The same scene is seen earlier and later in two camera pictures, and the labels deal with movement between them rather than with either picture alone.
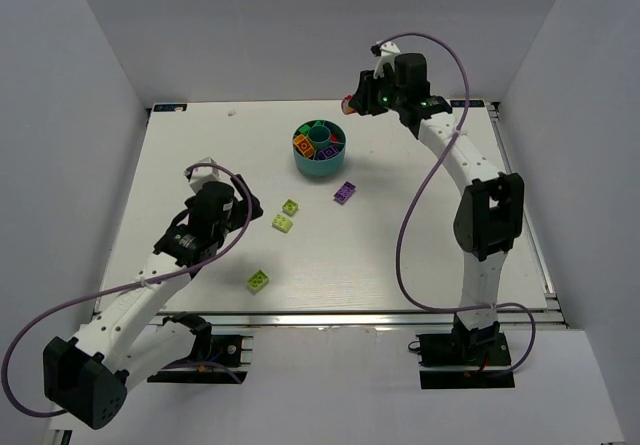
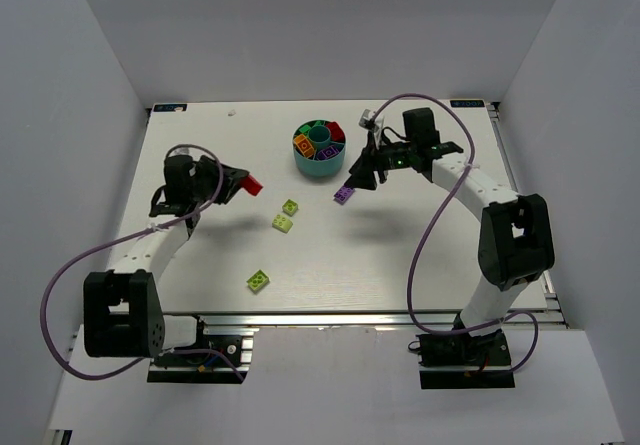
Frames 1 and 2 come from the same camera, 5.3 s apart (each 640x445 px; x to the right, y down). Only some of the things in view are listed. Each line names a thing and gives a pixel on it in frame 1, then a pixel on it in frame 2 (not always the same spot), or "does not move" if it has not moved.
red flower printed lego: [346, 109] -> [336, 132]
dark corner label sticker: [472, 103] does not move
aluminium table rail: [368, 320] does not move
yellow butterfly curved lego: [304, 146] does not move
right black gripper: [362, 98] -> [376, 160]
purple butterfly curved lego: [327, 152] does not move
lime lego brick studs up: [282, 223] does not move
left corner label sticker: [170, 107] does not move
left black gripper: [244, 203] -> [226, 179]
